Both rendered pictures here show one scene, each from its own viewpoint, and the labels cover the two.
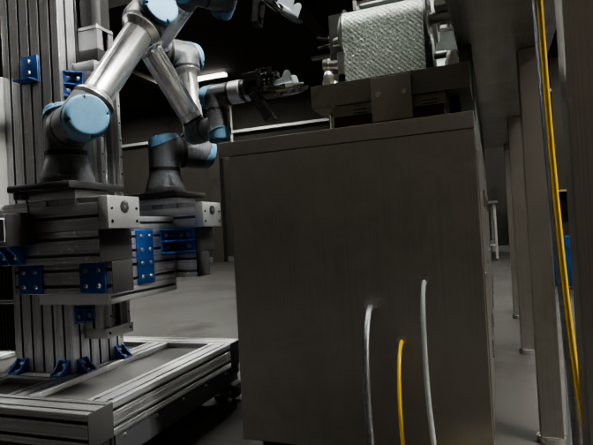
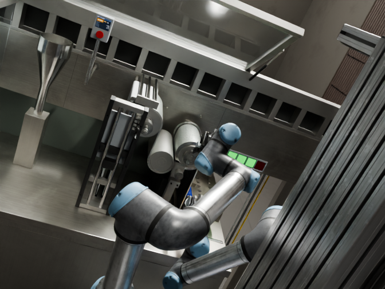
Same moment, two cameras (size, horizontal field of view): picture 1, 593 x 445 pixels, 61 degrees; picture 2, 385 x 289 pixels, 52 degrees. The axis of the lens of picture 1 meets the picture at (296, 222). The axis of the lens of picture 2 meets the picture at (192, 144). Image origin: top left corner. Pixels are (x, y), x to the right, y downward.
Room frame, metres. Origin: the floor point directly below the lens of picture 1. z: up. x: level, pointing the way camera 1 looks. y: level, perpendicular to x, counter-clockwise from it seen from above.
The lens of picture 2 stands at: (2.56, 1.21, 2.00)
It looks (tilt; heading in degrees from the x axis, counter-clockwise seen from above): 22 degrees down; 235
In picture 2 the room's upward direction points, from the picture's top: 24 degrees clockwise
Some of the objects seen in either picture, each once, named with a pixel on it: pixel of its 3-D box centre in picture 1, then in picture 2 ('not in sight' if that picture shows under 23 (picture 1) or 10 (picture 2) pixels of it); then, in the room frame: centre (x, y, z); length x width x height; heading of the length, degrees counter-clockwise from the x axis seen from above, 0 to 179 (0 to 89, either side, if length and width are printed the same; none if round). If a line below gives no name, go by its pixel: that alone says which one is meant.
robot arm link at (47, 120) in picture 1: (65, 128); not in sight; (1.48, 0.66, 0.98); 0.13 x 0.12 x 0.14; 41
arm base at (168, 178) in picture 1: (165, 181); not in sight; (1.95, 0.50, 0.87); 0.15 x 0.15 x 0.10
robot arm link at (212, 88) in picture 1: (217, 96); (199, 242); (1.67, 0.24, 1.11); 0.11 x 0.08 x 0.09; 69
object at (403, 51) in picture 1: (384, 67); (189, 171); (1.47, -0.28, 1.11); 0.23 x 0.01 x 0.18; 69
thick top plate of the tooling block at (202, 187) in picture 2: (391, 94); (202, 191); (1.35, -0.27, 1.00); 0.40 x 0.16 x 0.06; 69
